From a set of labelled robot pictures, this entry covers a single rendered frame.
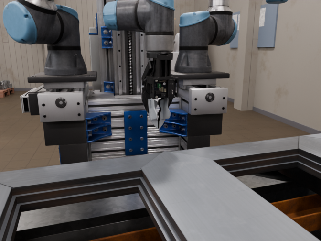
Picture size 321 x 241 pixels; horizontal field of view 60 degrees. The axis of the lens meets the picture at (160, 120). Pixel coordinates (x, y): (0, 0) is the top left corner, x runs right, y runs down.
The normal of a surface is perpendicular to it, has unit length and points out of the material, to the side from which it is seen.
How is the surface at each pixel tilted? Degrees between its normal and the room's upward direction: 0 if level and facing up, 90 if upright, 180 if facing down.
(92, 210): 0
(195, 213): 0
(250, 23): 90
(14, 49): 90
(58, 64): 72
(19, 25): 97
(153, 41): 90
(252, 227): 0
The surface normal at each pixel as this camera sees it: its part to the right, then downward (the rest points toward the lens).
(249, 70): 0.21, 0.24
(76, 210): 0.00, -0.97
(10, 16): -0.44, 0.33
